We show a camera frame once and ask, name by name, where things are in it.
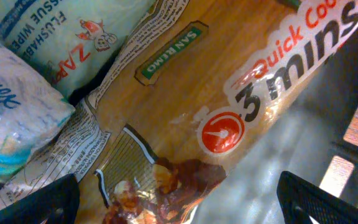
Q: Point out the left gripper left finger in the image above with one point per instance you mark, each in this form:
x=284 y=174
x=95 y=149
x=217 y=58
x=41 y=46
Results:
x=57 y=202

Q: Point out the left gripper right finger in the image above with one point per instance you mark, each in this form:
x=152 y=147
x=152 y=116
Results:
x=303 y=202

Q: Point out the small tissue pack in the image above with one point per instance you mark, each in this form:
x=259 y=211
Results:
x=32 y=113

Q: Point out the orange spaghetti packet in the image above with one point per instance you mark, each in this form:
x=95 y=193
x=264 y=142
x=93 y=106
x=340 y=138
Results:
x=192 y=89

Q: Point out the teal flushable wipes pack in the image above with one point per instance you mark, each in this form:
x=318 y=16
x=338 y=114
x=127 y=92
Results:
x=68 y=41

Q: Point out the grey plastic mesh basket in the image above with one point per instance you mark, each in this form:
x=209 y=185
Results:
x=315 y=139

